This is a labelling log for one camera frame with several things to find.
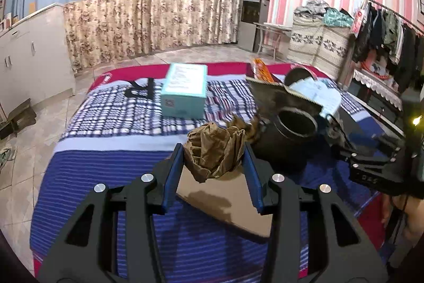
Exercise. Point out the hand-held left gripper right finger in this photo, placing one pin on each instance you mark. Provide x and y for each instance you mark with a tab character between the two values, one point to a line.
253	177

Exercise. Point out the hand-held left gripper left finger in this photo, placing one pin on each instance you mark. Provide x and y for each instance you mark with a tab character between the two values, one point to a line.
172	170

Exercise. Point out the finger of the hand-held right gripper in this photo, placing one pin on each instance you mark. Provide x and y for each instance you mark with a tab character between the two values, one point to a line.
371	158

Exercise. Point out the tan phone case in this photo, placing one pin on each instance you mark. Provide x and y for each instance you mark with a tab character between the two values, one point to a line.
225	200

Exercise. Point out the black bag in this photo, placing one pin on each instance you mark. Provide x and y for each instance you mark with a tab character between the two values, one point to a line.
285	150

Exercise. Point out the brown paper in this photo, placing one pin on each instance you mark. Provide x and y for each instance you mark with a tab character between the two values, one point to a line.
212	150

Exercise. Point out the white face mask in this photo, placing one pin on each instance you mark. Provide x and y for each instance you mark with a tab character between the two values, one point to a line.
318	94

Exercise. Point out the bed with plaid blanket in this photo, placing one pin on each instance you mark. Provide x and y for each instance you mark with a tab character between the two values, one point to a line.
132	143

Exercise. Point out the low table with lace cloth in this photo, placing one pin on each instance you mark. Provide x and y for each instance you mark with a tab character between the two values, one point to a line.
374	82

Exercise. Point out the teal cardboard box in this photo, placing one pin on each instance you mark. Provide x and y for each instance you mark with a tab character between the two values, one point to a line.
184	94

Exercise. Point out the orange snack wrapper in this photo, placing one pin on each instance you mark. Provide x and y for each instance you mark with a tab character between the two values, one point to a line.
261	70

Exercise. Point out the pink metal bowl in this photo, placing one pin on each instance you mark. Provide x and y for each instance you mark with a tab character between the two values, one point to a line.
296	75

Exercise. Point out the row of hanging clothes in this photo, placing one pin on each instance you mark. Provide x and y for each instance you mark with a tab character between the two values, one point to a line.
387	34

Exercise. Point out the beige patterned cloth cover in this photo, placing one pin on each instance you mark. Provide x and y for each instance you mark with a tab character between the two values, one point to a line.
314	41

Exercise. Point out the teal clothes pile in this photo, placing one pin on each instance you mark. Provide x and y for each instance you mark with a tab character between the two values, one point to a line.
338	18

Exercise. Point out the grey water dispenser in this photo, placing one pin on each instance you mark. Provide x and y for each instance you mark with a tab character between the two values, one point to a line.
251	31

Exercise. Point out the metal clothes rack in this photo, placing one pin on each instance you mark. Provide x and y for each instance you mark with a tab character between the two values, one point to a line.
391	8

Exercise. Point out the small folding table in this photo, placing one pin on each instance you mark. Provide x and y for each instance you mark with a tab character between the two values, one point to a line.
275	26

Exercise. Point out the blue floral curtain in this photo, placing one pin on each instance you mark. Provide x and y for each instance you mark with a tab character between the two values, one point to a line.
132	21

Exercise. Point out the wooden stool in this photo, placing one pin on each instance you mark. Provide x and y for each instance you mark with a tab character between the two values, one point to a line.
23	119

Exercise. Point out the grey clothes pile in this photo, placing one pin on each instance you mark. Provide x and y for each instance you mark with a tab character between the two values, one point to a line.
311	7

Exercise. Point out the green slippers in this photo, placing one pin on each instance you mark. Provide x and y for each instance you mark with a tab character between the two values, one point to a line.
6	157

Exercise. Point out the white cabinet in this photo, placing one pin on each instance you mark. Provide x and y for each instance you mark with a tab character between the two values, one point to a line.
33	54

